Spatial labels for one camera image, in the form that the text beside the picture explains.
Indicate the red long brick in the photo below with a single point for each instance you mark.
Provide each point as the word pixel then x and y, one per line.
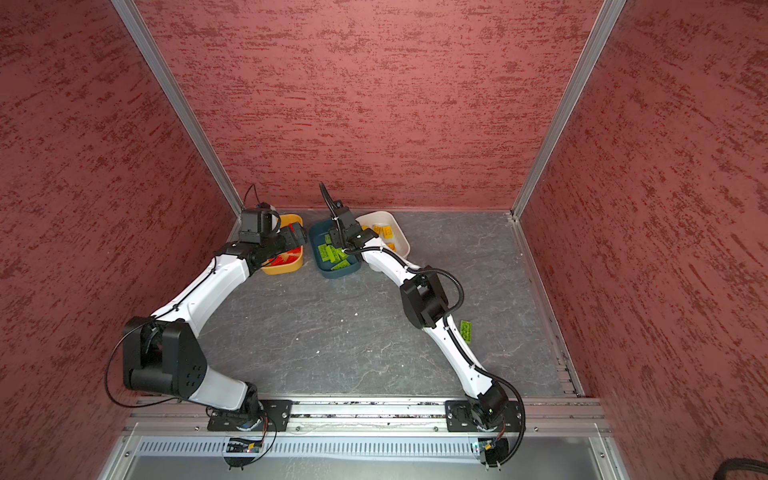
pixel 295 254

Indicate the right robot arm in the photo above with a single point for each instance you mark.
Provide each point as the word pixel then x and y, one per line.
pixel 430 296

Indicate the green long brick right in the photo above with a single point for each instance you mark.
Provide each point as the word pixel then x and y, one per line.
pixel 466 331

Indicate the left corner aluminium post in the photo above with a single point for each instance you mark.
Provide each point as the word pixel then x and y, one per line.
pixel 138 30

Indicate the yellow plastic bin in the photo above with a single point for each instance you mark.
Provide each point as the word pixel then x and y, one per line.
pixel 286 220

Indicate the teal plastic bin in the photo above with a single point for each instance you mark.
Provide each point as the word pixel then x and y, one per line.
pixel 317 234

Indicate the corner aluminium post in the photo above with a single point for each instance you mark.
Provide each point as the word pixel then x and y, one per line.
pixel 138 30
pixel 604 24

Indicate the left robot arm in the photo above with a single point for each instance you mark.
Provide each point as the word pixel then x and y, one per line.
pixel 161 353

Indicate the right corner aluminium post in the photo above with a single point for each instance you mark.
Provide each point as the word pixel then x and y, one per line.
pixel 604 24

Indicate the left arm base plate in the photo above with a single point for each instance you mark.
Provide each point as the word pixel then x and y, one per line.
pixel 265 414

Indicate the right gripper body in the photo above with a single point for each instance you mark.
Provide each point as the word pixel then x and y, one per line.
pixel 340 238

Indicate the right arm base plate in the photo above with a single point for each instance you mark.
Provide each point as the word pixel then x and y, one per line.
pixel 466 416

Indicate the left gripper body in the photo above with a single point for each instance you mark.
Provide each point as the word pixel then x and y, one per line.
pixel 283 240

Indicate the aluminium front rail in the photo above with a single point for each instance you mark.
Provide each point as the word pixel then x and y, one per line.
pixel 372 416

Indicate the small red brick centre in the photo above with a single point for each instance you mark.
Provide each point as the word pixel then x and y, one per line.
pixel 283 259

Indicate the white plastic bin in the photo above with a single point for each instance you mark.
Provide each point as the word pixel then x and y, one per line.
pixel 389 250

